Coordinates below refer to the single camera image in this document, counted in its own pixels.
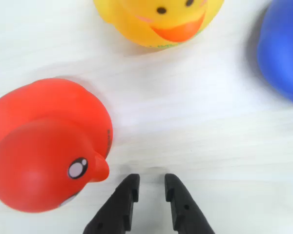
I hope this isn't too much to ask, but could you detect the yellow rubber duck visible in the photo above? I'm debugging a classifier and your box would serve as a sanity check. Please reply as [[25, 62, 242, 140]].
[[92, 0, 225, 50]]

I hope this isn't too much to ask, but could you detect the red rubber duck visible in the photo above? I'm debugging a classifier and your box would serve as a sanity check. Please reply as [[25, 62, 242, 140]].
[[0, 78, 114, 214]]

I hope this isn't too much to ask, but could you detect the blue rubber duck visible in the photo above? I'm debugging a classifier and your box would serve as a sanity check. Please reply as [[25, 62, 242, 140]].
[[256, 0, 293, 107]]

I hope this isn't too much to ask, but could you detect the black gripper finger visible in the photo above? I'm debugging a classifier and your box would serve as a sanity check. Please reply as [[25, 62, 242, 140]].
[[165, 173, 216, 234], [83, 173, 141, 234]]

